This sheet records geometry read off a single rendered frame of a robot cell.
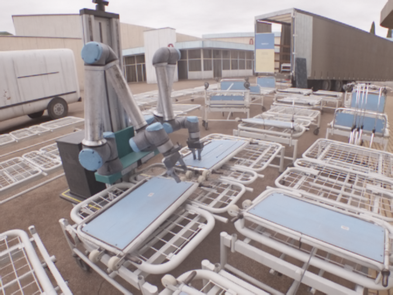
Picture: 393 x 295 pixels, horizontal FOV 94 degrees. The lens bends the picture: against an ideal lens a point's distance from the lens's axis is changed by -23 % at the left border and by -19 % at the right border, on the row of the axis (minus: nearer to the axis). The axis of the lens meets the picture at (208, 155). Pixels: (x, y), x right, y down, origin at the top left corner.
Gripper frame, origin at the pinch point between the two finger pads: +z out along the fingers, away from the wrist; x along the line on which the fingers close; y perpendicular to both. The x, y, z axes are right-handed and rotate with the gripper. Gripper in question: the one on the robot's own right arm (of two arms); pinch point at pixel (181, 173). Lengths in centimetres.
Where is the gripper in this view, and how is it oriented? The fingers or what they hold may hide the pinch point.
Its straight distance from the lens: 139.3
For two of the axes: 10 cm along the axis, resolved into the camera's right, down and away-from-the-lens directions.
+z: 4.4, 8.3, 3.4
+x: -2.3, 4.8, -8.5
